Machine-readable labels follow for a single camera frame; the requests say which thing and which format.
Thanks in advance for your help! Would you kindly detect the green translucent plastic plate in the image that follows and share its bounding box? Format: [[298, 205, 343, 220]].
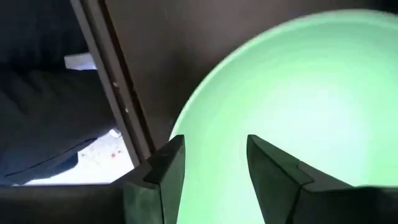
[[169, 8, 398, 224]]

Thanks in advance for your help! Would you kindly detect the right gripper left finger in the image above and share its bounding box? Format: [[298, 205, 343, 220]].
[[123, 134, 187, 224]]

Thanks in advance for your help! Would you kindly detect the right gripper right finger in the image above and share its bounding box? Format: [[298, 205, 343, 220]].
[[246, 134, 358, 224]]

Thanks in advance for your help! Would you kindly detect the white paper sheet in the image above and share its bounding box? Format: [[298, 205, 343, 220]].
[[63, 52, 98, 71]]

